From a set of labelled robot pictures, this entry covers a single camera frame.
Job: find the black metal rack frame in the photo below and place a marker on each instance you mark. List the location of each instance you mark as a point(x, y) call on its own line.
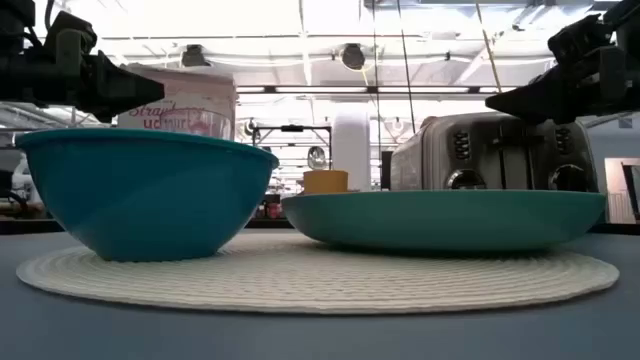
point(292, 128)

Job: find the silver four-slot toaster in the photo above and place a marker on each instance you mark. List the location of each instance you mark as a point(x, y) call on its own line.
point(435, 160)

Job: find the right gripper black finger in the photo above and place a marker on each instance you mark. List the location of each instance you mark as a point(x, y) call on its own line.
point(550, 97)

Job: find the black ceiling fixture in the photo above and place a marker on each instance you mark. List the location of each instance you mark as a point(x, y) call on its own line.
point(194, 56)
point(353, 56)

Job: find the white round pillar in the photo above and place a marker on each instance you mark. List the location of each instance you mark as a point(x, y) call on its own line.
point(351, 150)

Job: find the pink strawberry yogurt cereal box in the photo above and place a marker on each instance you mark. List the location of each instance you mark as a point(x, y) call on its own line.
point(200, 90)

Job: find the orange plastic cup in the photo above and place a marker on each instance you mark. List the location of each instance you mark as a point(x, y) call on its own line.
point(325, 182)

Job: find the green plastic plate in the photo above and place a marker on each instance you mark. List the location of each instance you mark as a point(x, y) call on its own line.
point(445, 220)

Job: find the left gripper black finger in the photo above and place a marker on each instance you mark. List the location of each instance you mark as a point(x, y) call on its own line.
point(120, 90)

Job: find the white round woven placemat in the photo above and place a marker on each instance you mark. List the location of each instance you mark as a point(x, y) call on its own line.
point(310, 280)

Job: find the white framed panel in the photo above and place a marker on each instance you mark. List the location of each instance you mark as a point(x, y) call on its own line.
point(616, 190)

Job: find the teal plastic bowl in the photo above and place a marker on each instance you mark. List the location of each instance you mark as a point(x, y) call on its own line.
point(145, 195)

